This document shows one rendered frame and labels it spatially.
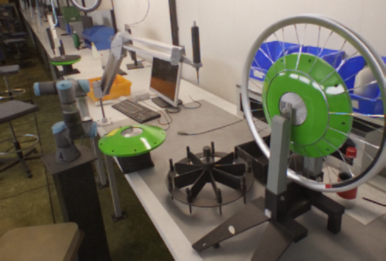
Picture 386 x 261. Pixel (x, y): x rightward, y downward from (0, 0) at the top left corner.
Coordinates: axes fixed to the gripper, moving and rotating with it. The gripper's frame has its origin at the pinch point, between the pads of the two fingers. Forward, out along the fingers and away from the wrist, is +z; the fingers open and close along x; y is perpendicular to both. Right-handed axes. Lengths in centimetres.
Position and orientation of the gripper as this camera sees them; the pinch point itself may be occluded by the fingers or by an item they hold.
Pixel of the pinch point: (77, 145)
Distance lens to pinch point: 164.7
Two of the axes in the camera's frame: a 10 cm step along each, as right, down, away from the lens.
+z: 0.6, 9.2, 3.8
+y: 6.1, 2.7, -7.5
